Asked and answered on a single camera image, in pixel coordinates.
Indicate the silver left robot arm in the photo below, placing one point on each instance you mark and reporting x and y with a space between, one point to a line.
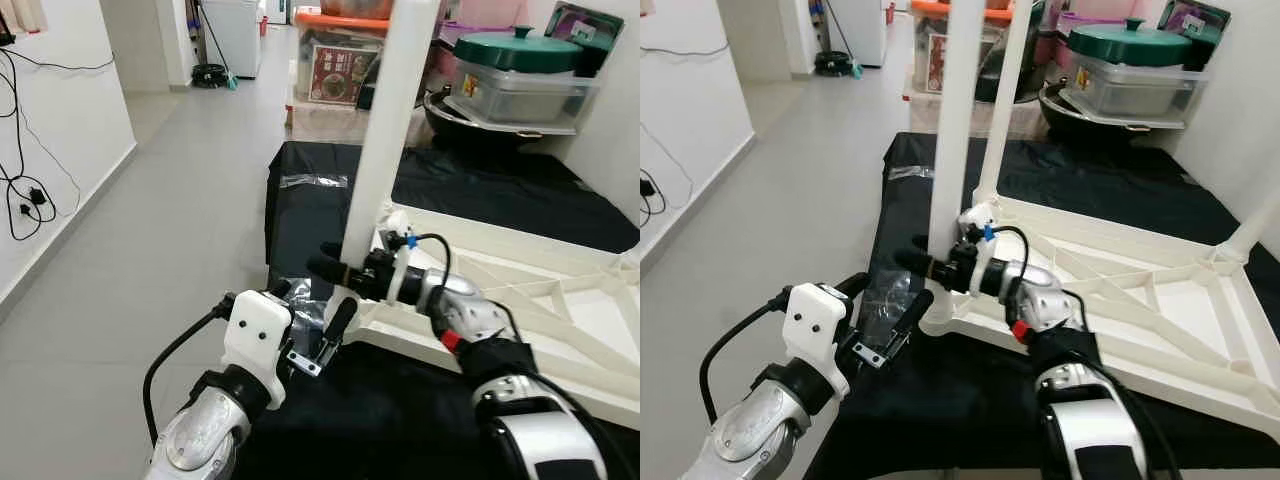
765 430
205 430

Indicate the orange plastic lid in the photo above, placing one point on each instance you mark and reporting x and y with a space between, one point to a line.
925 6
335 18

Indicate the red printed box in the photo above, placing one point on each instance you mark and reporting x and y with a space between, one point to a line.
340 72
934 65

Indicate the black power adapter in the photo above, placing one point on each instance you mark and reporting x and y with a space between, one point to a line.
36 194

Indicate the black table cloth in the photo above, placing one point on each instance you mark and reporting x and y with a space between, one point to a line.
480 190
1080 180

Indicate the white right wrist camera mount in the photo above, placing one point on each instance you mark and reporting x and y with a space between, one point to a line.
975 220
397 225

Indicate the dark green tray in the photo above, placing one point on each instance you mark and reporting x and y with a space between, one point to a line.
1195 25
590 30

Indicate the clear plastic storage box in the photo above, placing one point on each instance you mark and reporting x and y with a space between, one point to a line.
525 100
1135 95

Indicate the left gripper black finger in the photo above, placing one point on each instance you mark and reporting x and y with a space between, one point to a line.
912 320
852 286
340 325
280 289

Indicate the mop with teal head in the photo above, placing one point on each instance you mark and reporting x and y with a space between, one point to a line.
842 40
218 50

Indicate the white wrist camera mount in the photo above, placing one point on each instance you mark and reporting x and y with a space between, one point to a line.
255 335
975 220
397 225
818 330

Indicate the clear tape cross patch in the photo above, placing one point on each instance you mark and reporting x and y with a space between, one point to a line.
890 305
312 305

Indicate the white plastic children table top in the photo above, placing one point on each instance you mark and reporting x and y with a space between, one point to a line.
1150 290
560 290

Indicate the clear tape strip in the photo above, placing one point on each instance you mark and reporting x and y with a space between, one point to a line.
312 180
905 172

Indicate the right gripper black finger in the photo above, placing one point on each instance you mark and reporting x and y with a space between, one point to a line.
330 270
918 266
333 250
921 243

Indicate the small black floor appliance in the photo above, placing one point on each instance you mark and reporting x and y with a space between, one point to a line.
832 65
208 76

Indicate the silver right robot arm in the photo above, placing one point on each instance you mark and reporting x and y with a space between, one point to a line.
530 430
1090 430

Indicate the black plastic bag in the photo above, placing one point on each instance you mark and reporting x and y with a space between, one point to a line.
1035 70

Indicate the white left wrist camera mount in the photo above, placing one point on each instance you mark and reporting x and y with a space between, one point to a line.
818 330
255 335

